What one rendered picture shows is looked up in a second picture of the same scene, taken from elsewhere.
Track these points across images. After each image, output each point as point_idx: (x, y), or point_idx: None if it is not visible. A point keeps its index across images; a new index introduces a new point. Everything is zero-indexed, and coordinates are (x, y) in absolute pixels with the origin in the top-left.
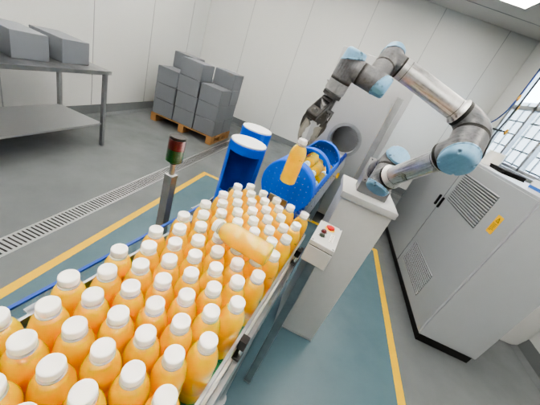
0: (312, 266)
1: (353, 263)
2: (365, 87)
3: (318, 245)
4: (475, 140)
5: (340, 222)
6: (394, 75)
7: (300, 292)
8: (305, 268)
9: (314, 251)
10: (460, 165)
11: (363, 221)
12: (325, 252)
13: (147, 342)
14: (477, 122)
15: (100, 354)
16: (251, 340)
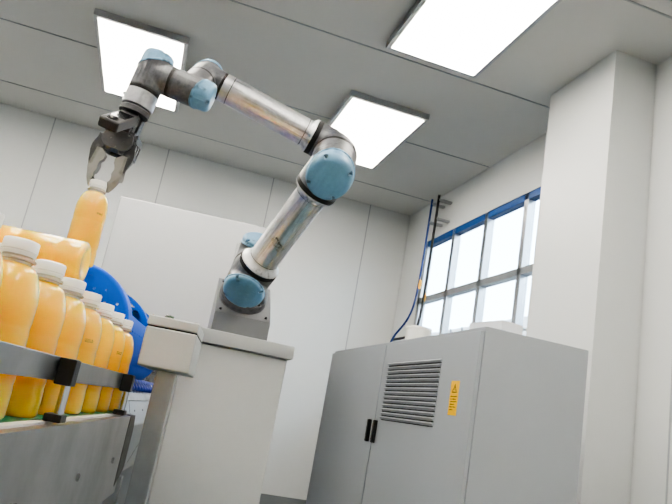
0: (164, 400)
1: (247, 486)
2: (182, 95)
3: (167, 321)
4: (338, 146)
5: (196, 396)
6: (217, 93)
7: (148, 483)
8: (150, 413)
9: (162, 336)
10: (334, 177)
11: (240, 379)
12: (182, 332)
13: None
14: (334, 135)
15: None
16: (67, 483)
